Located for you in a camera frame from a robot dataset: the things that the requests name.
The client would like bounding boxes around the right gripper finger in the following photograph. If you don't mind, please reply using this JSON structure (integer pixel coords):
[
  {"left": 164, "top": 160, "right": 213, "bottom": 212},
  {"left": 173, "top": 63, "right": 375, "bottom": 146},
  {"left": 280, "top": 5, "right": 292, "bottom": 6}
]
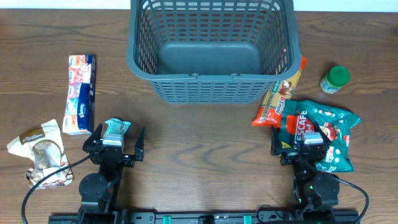
[
  {"left": 313, "top": 122, "right": 331, "bottom": 146},
  {"left": 271, "top": 126, "right": 283, "bottom": 156}
]

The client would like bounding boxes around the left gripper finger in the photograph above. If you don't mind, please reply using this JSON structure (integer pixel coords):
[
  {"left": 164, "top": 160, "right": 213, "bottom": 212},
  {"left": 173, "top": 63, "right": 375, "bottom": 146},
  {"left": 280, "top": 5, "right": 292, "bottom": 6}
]
[
  {"left": 83, "top": 123, "right": 103, "bottom": 153},
  {"left": 134, "top": 127, "right": 146, "bottom": 161}
]

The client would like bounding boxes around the light teal snack packet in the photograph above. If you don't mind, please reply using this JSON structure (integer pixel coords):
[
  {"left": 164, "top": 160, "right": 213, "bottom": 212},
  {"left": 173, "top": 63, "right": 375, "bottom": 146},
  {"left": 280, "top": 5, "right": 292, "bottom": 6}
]
[{"left": 105, "top": 118, "right": 131, "bottom": 136}]

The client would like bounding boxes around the green Nescafe coffee bag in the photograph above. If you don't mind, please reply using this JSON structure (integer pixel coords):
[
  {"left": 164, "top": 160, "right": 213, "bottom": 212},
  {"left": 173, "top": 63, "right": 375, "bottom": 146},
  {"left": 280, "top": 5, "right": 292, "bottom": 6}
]
[{"left": 279, "top": 100, "right": 361, "bottom": 172}]

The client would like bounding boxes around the Kleenex tissue multipack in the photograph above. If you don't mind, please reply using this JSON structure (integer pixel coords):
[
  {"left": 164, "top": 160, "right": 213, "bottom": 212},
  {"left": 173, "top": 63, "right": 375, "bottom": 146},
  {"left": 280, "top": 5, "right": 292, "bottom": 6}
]
[{"left": 62, "top": 55, "right": 96, "bottom": 135}]

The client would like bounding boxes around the orange spaghetti packet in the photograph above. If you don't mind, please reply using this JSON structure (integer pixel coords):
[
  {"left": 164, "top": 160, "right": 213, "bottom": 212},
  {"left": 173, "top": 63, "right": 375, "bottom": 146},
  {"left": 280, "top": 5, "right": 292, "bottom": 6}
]
[{"left": 251, "top": 56, "right": 307, "bottom": 128}]

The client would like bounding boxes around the beige granola snack pouch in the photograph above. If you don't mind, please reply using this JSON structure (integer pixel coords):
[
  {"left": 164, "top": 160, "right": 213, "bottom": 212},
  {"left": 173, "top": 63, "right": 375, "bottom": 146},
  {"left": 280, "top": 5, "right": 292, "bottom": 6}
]
[{"left": 7, "top": 119, "right": 70, "bottom": 187}]

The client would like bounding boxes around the green lid jar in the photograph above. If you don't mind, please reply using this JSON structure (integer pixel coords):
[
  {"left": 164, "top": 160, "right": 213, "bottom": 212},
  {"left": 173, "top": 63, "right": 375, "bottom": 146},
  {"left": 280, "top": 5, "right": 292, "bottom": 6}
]
[{"left": 320, "top": 65, "right": 350, "bottom": 94}]

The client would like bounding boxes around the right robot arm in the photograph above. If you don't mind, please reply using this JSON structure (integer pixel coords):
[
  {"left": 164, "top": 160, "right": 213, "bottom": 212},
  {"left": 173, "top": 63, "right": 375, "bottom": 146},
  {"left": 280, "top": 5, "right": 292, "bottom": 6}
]
[{"left": 271, "top": 124, "right": 340, "bottom": 223}]

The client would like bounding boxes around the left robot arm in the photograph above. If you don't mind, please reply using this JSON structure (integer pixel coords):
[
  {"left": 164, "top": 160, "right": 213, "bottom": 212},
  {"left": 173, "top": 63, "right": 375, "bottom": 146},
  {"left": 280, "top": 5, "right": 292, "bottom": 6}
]
[{"left": 78, "top": 124, "right": 146, "bottom": 223}]

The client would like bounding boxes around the grey plastic basket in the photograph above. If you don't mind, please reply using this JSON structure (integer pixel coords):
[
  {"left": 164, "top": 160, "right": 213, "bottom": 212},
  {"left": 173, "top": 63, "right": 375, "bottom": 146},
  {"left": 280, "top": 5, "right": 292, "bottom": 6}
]
[{"left": 126, "top": 0, "right": 301, "bottom": 104}]

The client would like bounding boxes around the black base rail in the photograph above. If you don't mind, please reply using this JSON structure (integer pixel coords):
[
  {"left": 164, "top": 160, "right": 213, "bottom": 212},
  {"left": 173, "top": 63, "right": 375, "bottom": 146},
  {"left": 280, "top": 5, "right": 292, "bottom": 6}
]
[{"left": 47, "top": 210, "right": 359, "bottom": 224}]

